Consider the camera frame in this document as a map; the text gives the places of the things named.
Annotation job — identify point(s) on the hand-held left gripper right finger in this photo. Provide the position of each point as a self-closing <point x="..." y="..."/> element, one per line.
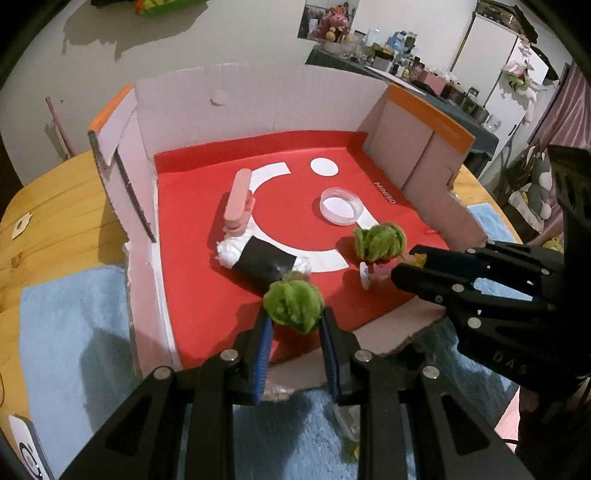
<point x="330" y="355"/>

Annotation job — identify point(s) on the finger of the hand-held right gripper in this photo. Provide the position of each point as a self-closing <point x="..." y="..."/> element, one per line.
<point x="429" y="284"/>
<point x="452" y="259"/>

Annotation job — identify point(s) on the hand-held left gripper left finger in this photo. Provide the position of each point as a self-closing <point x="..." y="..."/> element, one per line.
<point x="263" y="355"/>

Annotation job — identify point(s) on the pink-haired doll figurine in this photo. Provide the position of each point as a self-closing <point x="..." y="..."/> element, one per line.
<point x="374" y="274"/>

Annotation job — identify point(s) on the orange cardboard box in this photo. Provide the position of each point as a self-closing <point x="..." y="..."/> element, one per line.
<point x="203" y="323"/>

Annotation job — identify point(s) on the black white plush roll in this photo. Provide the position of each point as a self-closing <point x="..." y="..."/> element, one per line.
<point x="263" y="258"/>

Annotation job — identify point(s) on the clear round plastic dish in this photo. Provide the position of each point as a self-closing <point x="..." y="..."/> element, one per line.
<point x="341" y="206"/>

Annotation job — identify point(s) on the pink plastic clip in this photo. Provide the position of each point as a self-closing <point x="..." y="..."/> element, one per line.
<point x="238" y="198"/>

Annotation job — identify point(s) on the green frog plush toy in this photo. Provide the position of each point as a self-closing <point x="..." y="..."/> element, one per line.
<point x="554" y="244"/>

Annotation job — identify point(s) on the grey white plush toy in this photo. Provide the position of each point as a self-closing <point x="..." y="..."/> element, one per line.
<point x="540" y="180"/>

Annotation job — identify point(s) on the pink curtain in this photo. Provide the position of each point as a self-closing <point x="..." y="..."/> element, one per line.
<point x="570" y="110"/>

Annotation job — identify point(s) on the blue fluffy mat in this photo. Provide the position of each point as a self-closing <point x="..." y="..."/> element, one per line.
<point x="69" y="332"/>

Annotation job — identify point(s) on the white refrigerator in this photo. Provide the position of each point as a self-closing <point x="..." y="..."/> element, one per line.
<point x="494" y="60"/>

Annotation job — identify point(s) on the row of bottles and jars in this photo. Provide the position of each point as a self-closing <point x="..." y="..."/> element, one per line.
<point x="406" y="50"/>

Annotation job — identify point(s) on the white flat electronic device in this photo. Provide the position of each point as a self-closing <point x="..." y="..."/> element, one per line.
<point x="27" y="447"/>

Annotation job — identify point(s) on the pink rabbit plush toy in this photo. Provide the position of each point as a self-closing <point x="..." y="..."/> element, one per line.
<point x="337" y="21"/>

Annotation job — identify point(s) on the small paper scrap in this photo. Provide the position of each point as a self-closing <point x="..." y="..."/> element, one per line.
<point x="21" y="226"/>

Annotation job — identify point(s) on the pink stick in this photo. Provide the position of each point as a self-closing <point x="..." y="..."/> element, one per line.
<point x="57" y="127"/>

